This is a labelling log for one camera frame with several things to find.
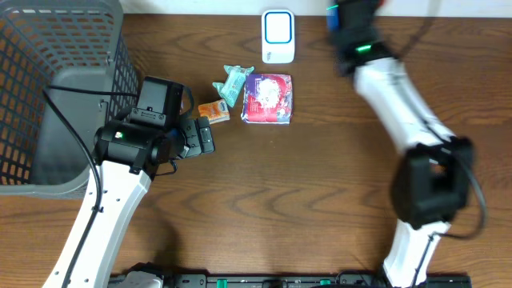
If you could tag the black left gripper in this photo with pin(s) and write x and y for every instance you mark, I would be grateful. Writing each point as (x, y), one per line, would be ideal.
(198, 136)

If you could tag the small orange box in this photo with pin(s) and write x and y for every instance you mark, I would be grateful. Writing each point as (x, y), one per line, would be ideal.
(215, 111)

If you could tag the mint green snack packet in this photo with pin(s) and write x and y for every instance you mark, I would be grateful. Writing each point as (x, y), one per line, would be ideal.
(231, 88)

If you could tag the purple red tissue pack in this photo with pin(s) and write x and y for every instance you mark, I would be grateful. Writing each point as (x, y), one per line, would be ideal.
(268, 99)

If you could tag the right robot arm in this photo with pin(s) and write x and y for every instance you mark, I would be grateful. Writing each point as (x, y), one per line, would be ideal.
(434, 174)

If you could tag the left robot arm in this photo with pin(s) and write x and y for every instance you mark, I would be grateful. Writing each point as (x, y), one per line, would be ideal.
(128, 156)

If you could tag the grey plastic mesh basket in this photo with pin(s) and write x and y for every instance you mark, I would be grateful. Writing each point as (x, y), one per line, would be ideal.
(65, 72)

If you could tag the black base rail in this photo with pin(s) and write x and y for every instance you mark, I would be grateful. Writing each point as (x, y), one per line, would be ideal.
(345, 279)

